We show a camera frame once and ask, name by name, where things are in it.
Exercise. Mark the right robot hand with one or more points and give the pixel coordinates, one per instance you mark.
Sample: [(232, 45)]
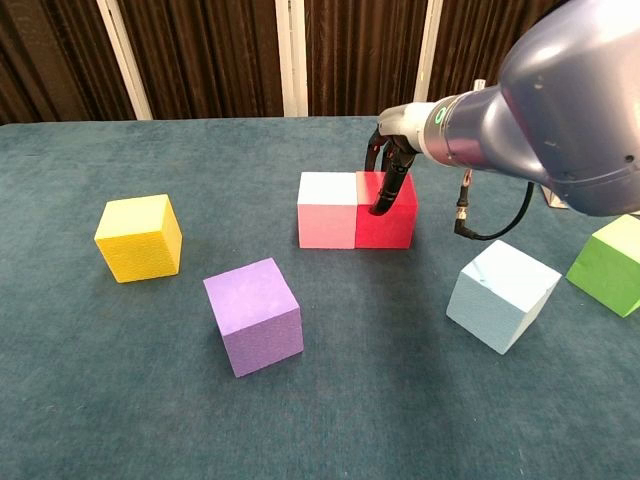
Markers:
[(405, 125)]

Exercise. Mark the red foam cube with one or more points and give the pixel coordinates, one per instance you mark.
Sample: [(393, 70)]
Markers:
[(400, 230)]

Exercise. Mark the green foam cube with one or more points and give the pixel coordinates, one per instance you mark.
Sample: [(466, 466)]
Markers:
[(610, 270)]

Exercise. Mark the yellow foam cube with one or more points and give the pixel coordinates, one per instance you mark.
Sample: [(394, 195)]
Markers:
[(140, 240)]

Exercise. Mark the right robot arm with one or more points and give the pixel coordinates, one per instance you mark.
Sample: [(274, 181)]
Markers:
[(560, 110)]

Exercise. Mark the pink foam cube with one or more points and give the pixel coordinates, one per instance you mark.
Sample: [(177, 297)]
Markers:
[(325, 225)]

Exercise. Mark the light blue foam cube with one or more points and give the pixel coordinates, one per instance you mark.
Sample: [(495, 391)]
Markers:
[(500, 300)]

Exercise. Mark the dark brown curtain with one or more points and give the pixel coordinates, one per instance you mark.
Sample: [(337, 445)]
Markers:
[(210, 60)]

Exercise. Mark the purple foam cube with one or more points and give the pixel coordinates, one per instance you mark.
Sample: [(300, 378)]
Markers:
[(255, 315)]

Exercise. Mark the teal felt table cover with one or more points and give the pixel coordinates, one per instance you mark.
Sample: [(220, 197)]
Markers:
[(350, 425)]

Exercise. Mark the white frame post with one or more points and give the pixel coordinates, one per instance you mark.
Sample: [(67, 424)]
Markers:
[(292, 60), (125, 65), (427, 50)]

